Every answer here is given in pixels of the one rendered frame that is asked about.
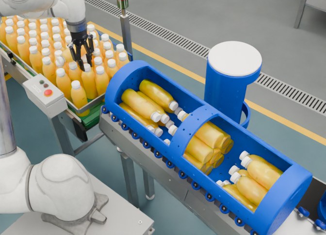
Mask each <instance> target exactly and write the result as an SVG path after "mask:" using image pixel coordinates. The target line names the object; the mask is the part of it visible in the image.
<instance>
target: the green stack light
mask: <svg viewBox="0 0 326 235"><path fill-rule="evenodd" d="M116 1H117V7H118V8H119V9H126V8H128V7H129V0H125V1H119V0H116Z"/></svg>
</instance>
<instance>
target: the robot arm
mask: <svg viewBox="0 0 326 235"><path fill-rule="evenodd" d="M16 15H18V16H19V17H22V18H25V19H47V18H53V17H58V18H63V19H65V22H66V26H67V29H68V30H69V31H70V35H71V38H72V40H71V43H70V44H68V45H67V46H68V47H69V49H70V53H71V56H72V59H73V60H74V61H75V62H78V65H79V66H80V69H81V70H82V71H83V72H85V69H84V64H83V60H82V59H81V48H82V45H83V46H84V48H85V50H86V52H87V53H86V54H85V55H86V59H87V63H88V64H89V65H90V67H93V66H92V61H91V60H92V53H93V52H94V44H93V35H92V34H91V33H88V34H87V30H86V28H87V22H86V16H85V3H84V0H0V26H1V20H2V17H9V16H16ZM87 39H88V44H89V46H88V44H87ZM73 45H75V47H76V52H75V50H74V46H73ZM108 201H109V198H108V196H107V195H104V194H99V193H97V192H95V191H93V186H92V182H91V179H90V177H89V174H88V172H87V170H86V169H85V167H84V166H83V165H82V163H81V162H80V161H79V160H77V159H76V158H74V157H73V156H70V155H68V154H55V155H52V156H50V157H48V158H46V159H45V160H43V161H42V162H41V163H39V164H36V165H31V163H30V161H29V159H28V157H27V155H26V153H25V152H24V151H23V150H22V149H20V148H19V147H17V146H16V139H15V133H14V128H13V122H12V117H11V111H10V105H9V100H8V94H7V88H6V83H5V77H4V72H3V66H2V60H1V54H0V214H16V213H26V212H42V215H41V219H42V220H43V221H44V222H49V223H52V224H54V225H56V226H58V227H60V228H61V229H63V230H65V231H67V232H69V233H71V234H73V235H86V232H87V230H88V228H89V227H90V225H91V224H92V222H96V223H99V224H103V225H104V224H105V223H106V221H107V218H106V217H105V216H104V215H103V214H102V213H100V210H101V209H102V207H103V206H104V205H105V204H107V203H108Z"/></svg>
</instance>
